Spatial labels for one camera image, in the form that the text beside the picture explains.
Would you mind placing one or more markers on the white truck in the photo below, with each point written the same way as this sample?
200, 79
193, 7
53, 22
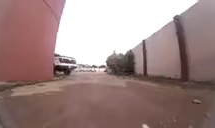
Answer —
64, 64

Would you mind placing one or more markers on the green bush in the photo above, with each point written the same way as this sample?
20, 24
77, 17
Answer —
120, 62

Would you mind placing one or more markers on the red building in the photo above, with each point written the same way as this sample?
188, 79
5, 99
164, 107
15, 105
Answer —
23, 36

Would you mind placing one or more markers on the pale wall with brown posts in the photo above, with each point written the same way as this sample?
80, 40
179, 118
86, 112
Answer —
161, 53

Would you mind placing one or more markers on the small pale stone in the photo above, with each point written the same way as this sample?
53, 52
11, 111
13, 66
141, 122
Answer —
196, 101

